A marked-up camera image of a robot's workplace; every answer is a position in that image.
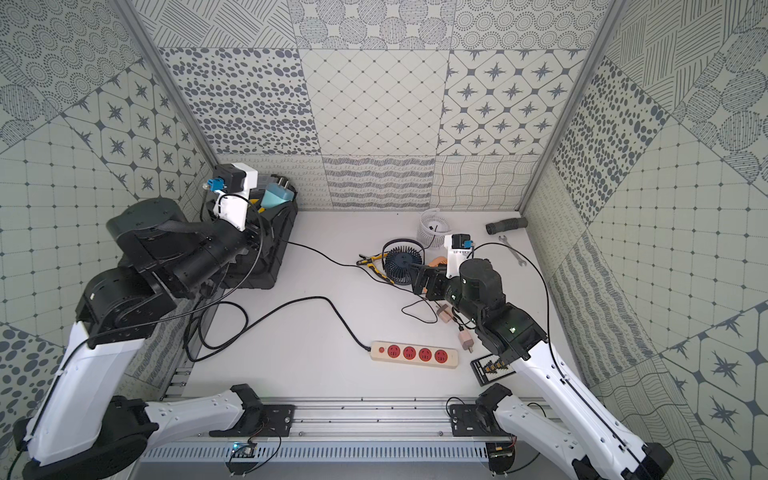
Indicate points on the aluminium mounting rail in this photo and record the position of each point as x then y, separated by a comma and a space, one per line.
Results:
346, 431

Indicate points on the brown pink USB charger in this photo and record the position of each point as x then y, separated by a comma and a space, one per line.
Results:
444, 313

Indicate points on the light pink USB charger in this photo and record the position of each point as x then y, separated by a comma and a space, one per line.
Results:
466, 340

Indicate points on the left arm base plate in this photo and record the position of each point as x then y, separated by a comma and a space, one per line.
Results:
265, 421

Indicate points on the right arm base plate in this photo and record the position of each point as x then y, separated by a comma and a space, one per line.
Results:
469, 420

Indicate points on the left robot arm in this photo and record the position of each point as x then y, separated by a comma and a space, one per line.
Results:
84, 429

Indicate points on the silver wrench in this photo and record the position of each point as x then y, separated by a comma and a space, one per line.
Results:
519, 257

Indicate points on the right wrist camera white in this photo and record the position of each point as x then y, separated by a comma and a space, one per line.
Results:
458, 247

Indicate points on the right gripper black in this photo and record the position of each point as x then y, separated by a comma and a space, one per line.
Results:
438, 276

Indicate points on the yellow black pliers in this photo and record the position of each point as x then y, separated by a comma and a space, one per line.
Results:
373, 263

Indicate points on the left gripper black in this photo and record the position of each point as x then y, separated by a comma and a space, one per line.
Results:
252, 229

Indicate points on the beige red power strip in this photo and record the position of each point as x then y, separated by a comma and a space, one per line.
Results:
412, 354

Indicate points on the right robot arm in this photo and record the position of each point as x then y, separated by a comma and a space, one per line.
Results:
587, 442

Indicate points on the black drill bit case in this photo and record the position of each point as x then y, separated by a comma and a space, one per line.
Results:
489, 369

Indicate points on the black yellow toolbox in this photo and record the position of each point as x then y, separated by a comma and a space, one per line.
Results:
258, 267

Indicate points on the navy blue desk fan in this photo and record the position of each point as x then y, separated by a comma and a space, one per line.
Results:
401, 257

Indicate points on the teal USB charger plug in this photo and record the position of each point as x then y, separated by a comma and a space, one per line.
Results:
276, 195

